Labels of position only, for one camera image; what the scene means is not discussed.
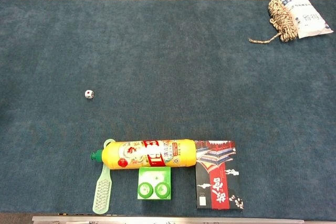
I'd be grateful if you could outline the light green brush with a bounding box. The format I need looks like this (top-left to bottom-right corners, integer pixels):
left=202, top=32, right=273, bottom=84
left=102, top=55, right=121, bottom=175
left=92, top=138, right=116, bottom=215

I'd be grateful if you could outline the teal table cloth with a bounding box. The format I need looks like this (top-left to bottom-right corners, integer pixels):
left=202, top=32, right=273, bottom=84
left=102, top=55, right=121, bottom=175
left=0, top=0, right=336, bottom=221

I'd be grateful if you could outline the green contact lens case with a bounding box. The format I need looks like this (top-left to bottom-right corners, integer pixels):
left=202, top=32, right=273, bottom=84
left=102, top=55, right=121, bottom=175
left=136, top=166, right=173, bottom=200

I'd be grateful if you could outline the beige braided rope bundle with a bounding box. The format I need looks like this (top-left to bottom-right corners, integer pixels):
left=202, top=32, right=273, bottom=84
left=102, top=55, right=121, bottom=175
left=248, top=0, right=300, bottom=44

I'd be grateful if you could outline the white blue snack bag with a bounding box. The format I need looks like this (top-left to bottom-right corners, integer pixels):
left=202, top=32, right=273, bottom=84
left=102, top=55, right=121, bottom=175
left=275, top=0, right=334, bottom=39

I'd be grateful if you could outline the silver metal rail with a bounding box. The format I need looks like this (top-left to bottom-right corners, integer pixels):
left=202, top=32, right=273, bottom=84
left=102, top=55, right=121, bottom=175
left=31, top=216, right=305, bottom=224

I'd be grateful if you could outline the black red patterned box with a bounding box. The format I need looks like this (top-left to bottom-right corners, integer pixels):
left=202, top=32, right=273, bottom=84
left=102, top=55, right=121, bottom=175
left=194, top=140, right=244, bottom=210

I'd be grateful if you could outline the yellow detergent bottle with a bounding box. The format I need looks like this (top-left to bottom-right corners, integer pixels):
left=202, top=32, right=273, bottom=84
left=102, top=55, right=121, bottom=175
left=90, top=139, right=197, bottom=170

